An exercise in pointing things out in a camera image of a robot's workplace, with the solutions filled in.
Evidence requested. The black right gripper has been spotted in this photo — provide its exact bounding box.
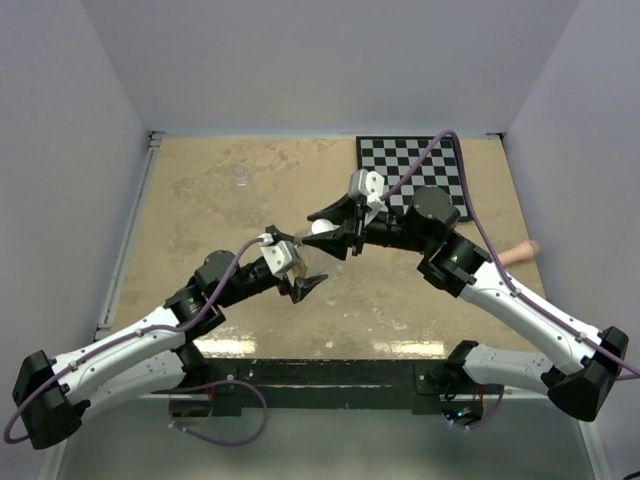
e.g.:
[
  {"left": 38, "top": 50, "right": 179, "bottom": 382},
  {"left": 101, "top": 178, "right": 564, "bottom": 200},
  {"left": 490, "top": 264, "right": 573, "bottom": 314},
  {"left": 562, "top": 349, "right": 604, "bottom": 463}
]
[{"left": 303, "top": 191, "right": 432, "bottom": 260}]

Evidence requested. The clear square plastic bottle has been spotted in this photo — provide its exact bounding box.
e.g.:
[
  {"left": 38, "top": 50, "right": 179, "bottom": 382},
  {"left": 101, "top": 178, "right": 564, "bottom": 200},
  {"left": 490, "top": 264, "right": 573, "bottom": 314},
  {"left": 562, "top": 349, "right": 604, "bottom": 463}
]
[{"left": 292, "top": 231, "right": 334, "bottom": 279}]

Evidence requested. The white bottle cap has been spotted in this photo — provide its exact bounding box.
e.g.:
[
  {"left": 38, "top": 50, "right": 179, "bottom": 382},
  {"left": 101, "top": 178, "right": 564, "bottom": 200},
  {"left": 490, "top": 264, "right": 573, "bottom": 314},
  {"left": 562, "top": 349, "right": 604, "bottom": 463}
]
[{"left": 310, "top": 219, "right": 335, "bottom": 235}]

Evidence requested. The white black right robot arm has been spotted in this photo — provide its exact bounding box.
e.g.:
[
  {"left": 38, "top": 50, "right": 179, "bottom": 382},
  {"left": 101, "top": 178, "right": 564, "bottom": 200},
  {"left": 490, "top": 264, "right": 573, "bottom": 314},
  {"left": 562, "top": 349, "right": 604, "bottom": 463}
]
[{"left": 303, "top": 187, "right": 629, "bottom": 422}]

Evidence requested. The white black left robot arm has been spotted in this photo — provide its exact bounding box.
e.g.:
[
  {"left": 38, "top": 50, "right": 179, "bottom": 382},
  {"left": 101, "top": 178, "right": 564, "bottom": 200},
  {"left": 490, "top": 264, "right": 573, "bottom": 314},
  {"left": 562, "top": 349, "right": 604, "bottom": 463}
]
[{"left": 3, "top": 227, "right": 327, "bottom": 450}]

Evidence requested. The clear round plastic bottle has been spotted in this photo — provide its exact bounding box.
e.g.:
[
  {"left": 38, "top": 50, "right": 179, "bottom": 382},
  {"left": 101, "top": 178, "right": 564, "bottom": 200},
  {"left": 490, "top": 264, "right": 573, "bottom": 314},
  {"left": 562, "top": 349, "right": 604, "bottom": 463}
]
[{"left": 233, "top": 168, "right": 250, "bottom": 187}]

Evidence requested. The black white checkerboard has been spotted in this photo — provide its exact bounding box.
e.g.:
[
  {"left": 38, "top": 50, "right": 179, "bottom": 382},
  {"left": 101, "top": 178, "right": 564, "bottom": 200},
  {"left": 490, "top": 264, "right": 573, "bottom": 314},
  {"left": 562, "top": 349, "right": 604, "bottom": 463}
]
[{"left": 356, "top": 136, "right": 471, "bottom": 222}]

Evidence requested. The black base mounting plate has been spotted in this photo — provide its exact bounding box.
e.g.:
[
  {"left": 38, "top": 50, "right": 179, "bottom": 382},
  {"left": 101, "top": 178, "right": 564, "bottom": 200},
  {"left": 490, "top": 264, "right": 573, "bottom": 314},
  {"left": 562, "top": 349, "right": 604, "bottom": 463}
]
[{"left": 178, "top": 358, "right": 500, "bottom": 416}]

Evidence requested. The pink wooden pin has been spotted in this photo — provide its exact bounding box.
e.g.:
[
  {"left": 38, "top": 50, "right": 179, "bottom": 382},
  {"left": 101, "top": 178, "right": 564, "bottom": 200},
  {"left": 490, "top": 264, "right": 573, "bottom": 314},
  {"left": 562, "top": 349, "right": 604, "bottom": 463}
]
[{"left": 498, "top": 240, "right": 540, "bottom": 266}]

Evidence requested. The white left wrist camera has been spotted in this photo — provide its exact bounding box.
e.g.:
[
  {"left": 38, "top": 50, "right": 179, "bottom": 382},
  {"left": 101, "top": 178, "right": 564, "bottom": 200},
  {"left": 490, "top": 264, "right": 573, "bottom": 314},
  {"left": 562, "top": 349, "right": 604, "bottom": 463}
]
[{"left": 259, "top": 233, "right": 300, "bottom": 278}]

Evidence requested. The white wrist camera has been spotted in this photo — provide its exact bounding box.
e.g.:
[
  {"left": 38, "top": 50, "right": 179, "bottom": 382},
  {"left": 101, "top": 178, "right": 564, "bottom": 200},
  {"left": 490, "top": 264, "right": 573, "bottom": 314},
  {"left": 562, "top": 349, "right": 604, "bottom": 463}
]
[
  {"left": 347, "top": 169, "right": 385, "bottom": 225},
  {"left": 259, "top": 233, "right": 300, "bottom": 278}
]

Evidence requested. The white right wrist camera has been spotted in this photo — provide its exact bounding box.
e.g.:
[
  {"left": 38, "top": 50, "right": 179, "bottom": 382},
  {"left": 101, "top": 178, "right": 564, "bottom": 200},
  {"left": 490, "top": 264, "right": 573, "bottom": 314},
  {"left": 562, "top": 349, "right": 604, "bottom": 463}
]
[{"left": 347, "top": 169, "right": 385, "bottom": 225}]

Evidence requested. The aluminium frame rail front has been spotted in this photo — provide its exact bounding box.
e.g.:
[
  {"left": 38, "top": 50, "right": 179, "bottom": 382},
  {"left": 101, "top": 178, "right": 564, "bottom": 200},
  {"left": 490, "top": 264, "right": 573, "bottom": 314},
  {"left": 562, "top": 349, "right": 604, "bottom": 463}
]
[{"left": 67, "top": 355, "right": 591, "bottom": 401}]

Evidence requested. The aluminium frame rail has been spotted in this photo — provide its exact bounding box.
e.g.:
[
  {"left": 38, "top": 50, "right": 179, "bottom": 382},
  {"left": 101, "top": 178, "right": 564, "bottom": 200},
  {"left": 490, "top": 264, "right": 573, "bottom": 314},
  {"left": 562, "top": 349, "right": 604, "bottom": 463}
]
[
  {"left": 67, "top": 355, "right": 591, "bottom": 401},
  {"left": 93, "top": 130, "right": 166, "bottom": 342}
]

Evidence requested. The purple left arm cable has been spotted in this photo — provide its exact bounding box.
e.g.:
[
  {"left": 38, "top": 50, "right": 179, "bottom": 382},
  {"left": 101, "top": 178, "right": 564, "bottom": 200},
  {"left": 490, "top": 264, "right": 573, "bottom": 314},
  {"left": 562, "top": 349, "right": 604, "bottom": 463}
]
[{"left": 2, "top": 237, "right": 271, "bottom": 445}]

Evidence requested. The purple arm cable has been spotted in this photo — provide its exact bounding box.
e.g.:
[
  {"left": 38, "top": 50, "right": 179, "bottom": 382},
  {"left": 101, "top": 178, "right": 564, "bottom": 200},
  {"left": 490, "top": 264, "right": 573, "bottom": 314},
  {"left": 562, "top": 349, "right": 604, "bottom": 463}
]
[
  {"left": 2, "top": 237, "right": 271, "bottom": 445},
  {"left": 382, "top": 129, "right": 640, "bottom": 430}
]

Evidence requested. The aluminium frame rail left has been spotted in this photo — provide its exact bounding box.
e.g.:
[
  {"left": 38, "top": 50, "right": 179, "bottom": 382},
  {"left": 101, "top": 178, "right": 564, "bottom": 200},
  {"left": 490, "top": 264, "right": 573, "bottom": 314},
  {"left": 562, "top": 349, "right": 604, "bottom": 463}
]
[{"left": 93, "top": 130, "right": 166, "bottom": 342}]

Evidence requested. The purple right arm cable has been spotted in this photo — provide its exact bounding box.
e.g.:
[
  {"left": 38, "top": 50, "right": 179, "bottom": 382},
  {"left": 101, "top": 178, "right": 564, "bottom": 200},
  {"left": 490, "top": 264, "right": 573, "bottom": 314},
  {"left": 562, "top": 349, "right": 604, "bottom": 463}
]
[{"left": 382, "top": 129, "right": 640, "bottom": 430}]

